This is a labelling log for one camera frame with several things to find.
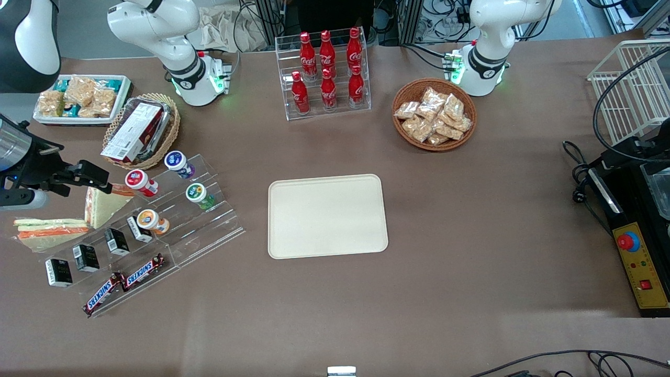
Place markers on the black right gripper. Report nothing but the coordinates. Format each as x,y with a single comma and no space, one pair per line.
37,163

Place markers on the green gum bottle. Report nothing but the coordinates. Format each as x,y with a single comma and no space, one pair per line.
198,193

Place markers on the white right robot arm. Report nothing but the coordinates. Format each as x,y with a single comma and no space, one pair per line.
152,26

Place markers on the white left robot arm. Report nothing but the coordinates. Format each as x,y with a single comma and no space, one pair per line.
492,31

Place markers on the red gum bottle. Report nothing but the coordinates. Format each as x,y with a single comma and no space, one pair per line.
138,180

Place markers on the orange gum bottle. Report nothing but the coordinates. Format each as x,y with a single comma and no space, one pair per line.
150,220

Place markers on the white rectangular snack tray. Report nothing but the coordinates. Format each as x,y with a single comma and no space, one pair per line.
123,97

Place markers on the purple gum bottle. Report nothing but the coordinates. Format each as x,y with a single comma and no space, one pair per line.
177,161

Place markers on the beige plastic tray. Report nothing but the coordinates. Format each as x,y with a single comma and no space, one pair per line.
327,215

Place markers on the triangular wrapped sandwich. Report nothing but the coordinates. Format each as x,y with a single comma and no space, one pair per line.
102,207

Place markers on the red and white snack box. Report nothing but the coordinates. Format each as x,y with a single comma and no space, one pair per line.
133,133

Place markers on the small black carton box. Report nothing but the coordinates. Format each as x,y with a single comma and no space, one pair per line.
116,242
138,230
58,273
86,257

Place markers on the flat wrapped sandwich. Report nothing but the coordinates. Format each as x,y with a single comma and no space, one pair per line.
49,233

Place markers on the teal snack pack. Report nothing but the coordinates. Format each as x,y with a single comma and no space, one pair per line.
111,84
71,110
61,85

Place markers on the rice cracker snack pack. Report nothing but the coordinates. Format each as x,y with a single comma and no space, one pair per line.
49,103
99,102
80,89

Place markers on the oval wicker basket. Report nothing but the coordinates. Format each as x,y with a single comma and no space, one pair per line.
170,136

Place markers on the clear plastic food container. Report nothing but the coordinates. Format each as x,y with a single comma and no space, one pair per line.
166,118

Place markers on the Snickers chocolate bar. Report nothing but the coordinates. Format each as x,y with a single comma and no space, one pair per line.
142,272
103,294

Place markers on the clear acrylic stepped display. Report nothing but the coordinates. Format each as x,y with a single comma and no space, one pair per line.
204,235

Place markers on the crumpled beige cloth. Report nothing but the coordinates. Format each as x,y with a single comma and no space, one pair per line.
220,29

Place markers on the red Coca-Cola bottle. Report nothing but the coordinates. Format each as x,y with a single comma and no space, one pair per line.
327,52
356,88
307,57
328,91
354,50
300,97

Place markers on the clear acrylic bottle rack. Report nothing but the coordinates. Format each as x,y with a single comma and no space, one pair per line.
340,107

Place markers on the black screen panel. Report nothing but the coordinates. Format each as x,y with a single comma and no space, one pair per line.
335,15

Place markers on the small white block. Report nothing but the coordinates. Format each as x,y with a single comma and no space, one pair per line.
341,372

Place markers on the clear bag of crackers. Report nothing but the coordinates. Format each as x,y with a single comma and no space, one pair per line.
406,110
430,103
453,106
453,130
438,139
424,132
412,125

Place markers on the round brown wicker basket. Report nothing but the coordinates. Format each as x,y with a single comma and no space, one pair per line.
405,89

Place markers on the black control box yellow panel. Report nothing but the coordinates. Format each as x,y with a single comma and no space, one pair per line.
636,251

